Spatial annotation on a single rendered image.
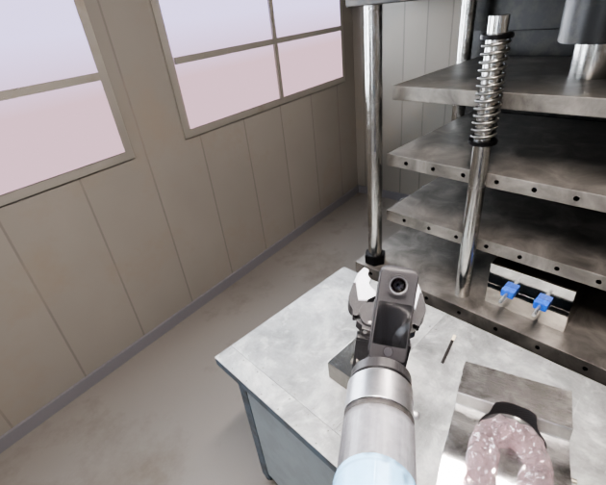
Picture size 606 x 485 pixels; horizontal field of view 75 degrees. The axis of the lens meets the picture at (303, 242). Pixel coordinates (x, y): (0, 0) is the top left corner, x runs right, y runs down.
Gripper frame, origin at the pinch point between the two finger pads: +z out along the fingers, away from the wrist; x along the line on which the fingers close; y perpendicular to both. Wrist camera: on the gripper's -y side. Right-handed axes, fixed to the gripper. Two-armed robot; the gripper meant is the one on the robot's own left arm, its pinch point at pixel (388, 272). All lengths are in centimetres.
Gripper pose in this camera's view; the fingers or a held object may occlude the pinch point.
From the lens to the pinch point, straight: 63.4
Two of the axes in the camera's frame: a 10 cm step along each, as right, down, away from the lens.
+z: 2.1, -5.2, 8.3
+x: 9.8, 1.4, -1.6
